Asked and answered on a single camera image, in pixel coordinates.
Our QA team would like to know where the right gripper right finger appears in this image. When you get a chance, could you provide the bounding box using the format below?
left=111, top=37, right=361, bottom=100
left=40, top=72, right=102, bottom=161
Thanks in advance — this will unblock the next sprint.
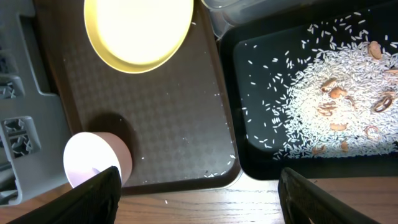
left=278, top=167, right=377, bottom=224

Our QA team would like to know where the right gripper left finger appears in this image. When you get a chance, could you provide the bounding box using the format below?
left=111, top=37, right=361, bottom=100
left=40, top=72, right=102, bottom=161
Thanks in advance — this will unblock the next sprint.
left=10, top=166, right=121, bottom=224

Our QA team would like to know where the pile of white rice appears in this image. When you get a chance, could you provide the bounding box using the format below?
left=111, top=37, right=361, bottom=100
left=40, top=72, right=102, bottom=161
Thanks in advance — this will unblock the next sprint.
left=241, top=11, right=398, bottom=161

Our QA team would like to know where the pink white bowl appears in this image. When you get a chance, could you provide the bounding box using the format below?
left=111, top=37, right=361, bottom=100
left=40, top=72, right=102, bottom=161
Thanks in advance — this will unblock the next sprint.
left=63, top=132, right=132, bottom=188

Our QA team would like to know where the grey plastic dish rack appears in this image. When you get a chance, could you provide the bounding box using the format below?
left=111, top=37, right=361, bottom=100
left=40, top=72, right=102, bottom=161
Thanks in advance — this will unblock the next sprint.
left=1, top=1, right=71, bottom=207

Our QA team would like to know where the black rectangular tray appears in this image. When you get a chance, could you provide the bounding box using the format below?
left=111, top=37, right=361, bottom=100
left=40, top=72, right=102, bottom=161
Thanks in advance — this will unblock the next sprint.
left=220, top=1, right=397, bottom=180

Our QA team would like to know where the dark brown serving tray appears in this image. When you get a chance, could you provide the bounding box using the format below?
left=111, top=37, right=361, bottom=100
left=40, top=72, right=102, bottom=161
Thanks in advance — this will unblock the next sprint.
left=34, top=0, right=241, bottom=195

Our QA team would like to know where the yellow round plate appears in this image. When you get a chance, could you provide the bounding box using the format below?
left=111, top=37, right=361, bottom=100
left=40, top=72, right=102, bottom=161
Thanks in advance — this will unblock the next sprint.
left=83, top=0, right=194, bottom=74

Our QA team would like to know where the clear plastic bin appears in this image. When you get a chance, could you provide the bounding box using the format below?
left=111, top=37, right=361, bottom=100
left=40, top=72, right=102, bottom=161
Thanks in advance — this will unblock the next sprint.
left=201, top=0, right=313, bottom=38

